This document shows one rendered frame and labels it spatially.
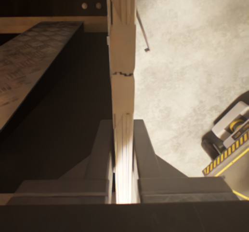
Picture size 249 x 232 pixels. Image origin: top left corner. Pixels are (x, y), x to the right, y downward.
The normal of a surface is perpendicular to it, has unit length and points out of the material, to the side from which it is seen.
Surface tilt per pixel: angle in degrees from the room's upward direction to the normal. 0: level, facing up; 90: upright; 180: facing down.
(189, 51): 0
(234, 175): 0
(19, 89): 80
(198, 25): 0
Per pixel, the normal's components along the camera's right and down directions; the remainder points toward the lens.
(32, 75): 0.00, -0.79
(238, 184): 0.02, 0.45
